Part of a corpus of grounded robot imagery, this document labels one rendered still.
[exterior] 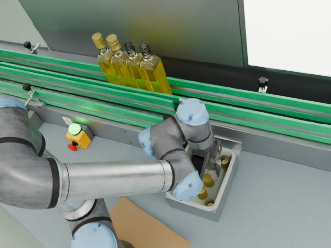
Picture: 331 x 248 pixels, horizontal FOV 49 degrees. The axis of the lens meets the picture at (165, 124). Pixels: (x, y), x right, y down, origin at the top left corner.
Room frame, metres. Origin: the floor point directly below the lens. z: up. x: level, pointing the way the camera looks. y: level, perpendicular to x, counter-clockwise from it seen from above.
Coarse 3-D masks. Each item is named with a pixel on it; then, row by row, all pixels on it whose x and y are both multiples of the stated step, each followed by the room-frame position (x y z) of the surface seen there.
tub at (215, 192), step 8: (224, 152) 0.62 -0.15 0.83; (232, 152) 0.60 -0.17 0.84; (216, 160) 0.64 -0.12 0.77; (232, 160) 0.57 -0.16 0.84; (224, 176) 0.57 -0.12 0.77; (216, 184) 0.55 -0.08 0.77; (224, 184) 0.51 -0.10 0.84; (168, 192) 0.55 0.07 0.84; (208, 192) 0.53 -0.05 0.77; (216, 192) 0.52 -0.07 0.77; (176, 200) 0.52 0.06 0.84; (192, 200) 0.53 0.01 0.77; (200, 200) 0.52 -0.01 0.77; (216, 200) 0.47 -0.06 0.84; (200, 208) 0.46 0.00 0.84; (208, 208) 0.45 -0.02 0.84
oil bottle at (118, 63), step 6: (126, 54) 0.96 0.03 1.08; (114, 60) 0.96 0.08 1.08; (120, 60) 0.94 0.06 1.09; (114, 66) 0.96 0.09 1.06; (120, 66) 0.94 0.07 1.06; (120, 72) 0.95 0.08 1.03; (126, 72) 0.94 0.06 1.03; (120, 78) 0.96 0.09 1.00; (126, 78) 0.94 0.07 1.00; (126, 84) 0.95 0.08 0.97; (132, 84) 0.94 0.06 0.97
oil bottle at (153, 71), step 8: (144, 64) 0.88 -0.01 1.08; (152, 64) 0.87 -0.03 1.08; (160, 64) 0.89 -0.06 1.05; (144, 72) 0.88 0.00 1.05; (152, 72) 0.86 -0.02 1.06; (160, 72) 0.88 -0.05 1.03; (152, 80) 0.87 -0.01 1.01; (160, 80) 0.87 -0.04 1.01; (152, 88) 0.88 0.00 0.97; (160, 88) 0.86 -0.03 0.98; (168, 88) 0.89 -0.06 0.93
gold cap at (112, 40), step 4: (108, 36) 0.98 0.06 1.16; (112, 36) 0.97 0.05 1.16; (116, 36) 0.97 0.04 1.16; (108, 40) 0.96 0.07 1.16; (112, 40) 0.96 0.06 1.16; (116, 40) 0.96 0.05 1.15; (108, 44) 0.97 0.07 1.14; (112, 44) 0.96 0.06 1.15; (116, 44) 0.96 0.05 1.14; (112, 48) 0.96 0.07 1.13; (116, 48) 0.96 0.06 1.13
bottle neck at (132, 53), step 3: (126, 42) 0.95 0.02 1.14; (129, 42) 0.94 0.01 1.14; (126, 45) 0.94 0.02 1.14; (129, 45) 0.94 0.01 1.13; (132, 45) 0.93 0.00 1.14; (126, 48) 0.93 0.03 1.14; (129, 48) 0.92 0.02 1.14; (132, 48) 0.92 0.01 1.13; (129, 51) 0.92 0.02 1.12; (132, 51) 0.92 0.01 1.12; (135, 51) 0.93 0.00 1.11; (129, 54) 0.92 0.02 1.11; (132, 54) 0.92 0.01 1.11; (135, 54) 0.92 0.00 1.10; (129, 57) 0.93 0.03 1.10; (132, 57) 0.92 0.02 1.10
